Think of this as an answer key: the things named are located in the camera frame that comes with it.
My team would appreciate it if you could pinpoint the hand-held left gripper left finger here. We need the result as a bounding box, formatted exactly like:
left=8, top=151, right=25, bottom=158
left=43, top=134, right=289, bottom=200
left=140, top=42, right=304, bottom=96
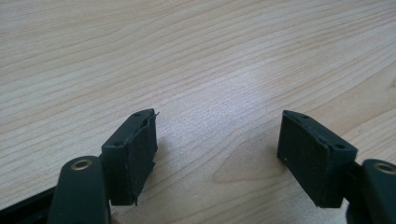
left=101, top=107, right=161, bottom=207

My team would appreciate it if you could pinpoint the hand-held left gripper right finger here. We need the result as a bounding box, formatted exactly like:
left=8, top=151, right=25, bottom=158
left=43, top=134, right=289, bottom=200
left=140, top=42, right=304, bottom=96
left=276, top=109, right=359, bottom=209

